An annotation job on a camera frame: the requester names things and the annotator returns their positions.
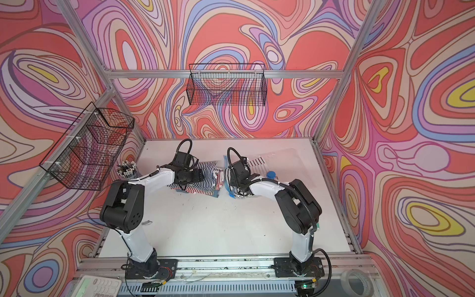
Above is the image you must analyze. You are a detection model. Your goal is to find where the aluminium front rail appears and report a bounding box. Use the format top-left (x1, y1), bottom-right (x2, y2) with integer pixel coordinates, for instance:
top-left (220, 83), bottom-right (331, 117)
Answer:
top-left (73, 253), bottom-right (380, 282)

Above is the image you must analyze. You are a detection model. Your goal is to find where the clear vacuum bag blue zip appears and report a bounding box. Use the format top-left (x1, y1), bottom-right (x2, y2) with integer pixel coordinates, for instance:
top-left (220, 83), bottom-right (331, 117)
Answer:
top-left (246, 148), bottom-right (316, 189)

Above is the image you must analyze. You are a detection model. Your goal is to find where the white calculator keypad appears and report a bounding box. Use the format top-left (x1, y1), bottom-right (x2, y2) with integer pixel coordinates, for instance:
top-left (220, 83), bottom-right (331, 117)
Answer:
top-left (71, 275), bottom-right (122, 297)

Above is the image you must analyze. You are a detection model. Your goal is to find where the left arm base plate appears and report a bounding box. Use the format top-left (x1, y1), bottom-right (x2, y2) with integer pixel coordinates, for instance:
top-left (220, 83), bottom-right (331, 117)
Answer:
top-left (121, 259), bottom-right (178, 280)

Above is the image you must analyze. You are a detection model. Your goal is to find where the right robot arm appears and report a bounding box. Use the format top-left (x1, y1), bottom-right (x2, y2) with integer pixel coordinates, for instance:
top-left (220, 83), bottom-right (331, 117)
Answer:
top-left (228, 157), bottom-right (322, 267)

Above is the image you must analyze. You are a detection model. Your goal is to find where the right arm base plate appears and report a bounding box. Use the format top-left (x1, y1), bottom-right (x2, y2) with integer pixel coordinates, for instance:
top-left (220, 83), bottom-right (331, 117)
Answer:
top-left (270, 257), bottom-right (325, 279)

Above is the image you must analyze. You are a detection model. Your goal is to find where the clear tape roll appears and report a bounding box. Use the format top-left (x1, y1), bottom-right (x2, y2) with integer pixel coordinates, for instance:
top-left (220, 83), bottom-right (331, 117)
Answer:
top-left (340, 269), bottom-right (374, 297)

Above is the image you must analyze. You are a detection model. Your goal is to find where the black wire basket back wall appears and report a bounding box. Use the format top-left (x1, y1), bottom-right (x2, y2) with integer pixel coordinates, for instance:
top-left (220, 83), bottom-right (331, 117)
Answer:
top-left (186, 63), bottom-right (267, 106)

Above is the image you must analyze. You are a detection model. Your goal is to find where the black wire basket left wall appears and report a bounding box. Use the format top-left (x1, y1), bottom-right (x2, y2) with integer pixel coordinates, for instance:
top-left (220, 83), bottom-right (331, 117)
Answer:
top-left (39, 103), bottom-right (135, 191)

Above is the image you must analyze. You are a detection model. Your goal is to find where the black wire basket wall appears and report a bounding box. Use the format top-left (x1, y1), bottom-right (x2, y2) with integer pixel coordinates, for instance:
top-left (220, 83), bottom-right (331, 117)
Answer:
top-left (186, 63), bottom-right (267, 106)
top-left (39, 103), bottom-right (135, 191)

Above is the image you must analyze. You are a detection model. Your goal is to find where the black white striped tank top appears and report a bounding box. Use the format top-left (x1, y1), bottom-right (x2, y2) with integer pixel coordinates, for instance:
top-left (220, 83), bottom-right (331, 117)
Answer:
top-left (247, 157), bottom-right (267, 167)

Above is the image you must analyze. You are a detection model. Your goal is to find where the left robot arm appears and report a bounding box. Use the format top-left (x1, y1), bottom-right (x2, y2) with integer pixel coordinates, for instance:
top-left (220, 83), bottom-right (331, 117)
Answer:
top-left (100, 152), bottom-right (204, 267)

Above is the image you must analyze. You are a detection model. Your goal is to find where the red white striped tank top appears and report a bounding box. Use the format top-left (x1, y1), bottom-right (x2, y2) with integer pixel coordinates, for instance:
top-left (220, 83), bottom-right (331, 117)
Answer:
top-left (186, 186), bottom-right (220, 198)

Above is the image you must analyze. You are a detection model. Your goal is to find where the cup of pens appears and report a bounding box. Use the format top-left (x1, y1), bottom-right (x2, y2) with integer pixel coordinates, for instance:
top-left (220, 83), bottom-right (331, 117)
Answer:
top-left (116, 160), bottom-right (138, 179)

